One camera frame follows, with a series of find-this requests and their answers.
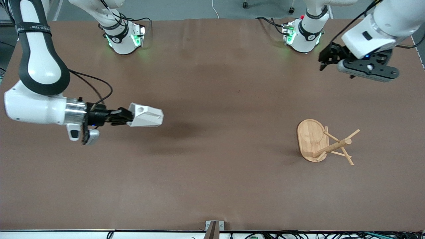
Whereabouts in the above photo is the white faceted cup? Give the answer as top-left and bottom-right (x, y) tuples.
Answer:
(127, 103), (164, 127)

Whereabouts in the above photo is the wooden cup rack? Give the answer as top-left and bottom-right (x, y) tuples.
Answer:
(297, 119), (361, 166)

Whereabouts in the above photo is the brown table cover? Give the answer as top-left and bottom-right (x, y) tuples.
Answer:
(0, 18), (425, 231)

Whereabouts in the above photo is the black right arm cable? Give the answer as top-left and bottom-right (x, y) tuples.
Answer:
(68, 69), (114, 106)

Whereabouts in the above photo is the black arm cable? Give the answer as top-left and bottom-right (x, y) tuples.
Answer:
(331, 0), (382, 44)
(68, 69), (114, 106)

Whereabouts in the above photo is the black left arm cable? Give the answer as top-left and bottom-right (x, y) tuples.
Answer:
(331, 0), (382, 44)

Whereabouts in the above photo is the black left base cable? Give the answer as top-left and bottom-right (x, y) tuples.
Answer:
(256, 17), (289, 36)

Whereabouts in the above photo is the black base cable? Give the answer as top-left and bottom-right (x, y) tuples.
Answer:
(128, 17), (152, 34)
(256, 17), (289, 36)

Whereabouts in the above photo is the black right base cable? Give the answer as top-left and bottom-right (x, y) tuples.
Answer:
(128, 17), (152, 34)

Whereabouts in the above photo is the aluminium frame post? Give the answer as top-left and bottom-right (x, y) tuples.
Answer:
(0, 0), (64, 29)

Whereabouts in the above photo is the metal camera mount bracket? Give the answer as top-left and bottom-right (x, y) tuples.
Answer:
(205, 220), (224, 239)

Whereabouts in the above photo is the black cable bundle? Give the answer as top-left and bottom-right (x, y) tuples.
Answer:
(246, 230), (425, 239)

